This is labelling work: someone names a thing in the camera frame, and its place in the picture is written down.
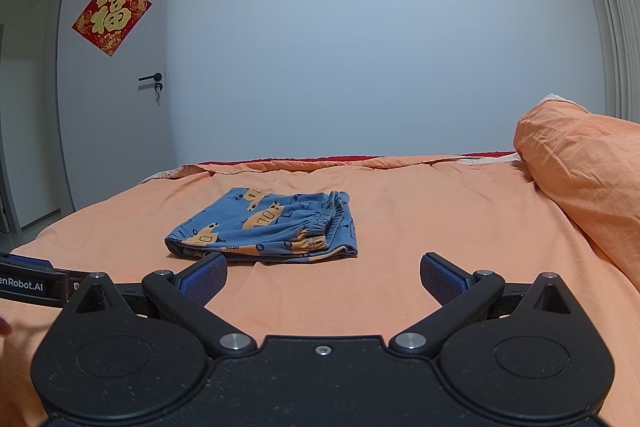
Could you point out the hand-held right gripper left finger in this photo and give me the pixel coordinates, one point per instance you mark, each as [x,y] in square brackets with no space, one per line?
[205,279]

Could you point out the beige curtain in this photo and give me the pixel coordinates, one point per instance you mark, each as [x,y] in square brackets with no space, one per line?
[615,7]

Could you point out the blue pants with orange print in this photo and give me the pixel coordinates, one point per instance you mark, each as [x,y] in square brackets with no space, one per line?
[270,227]

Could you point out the red and gold door poster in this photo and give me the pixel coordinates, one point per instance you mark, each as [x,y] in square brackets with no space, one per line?
[111,17]

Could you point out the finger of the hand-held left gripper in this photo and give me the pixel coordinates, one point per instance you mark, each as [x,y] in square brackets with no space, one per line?
[25,262]

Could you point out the orange duvet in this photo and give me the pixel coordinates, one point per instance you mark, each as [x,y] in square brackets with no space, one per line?
[425,217]

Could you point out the person's left hand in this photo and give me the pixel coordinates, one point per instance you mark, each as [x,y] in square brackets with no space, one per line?
[4,327]

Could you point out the red bed sheet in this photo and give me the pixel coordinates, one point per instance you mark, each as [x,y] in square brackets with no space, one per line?
[350,157]

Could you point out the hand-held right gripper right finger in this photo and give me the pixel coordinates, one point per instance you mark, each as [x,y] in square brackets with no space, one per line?
[440,279]

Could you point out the grey door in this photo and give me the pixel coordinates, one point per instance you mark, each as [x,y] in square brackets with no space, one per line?
[120,132]

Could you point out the orange pillow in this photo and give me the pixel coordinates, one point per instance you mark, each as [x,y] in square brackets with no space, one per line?
[585,167]

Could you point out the key in door lock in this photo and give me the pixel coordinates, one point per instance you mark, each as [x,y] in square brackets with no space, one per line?
[158,89]

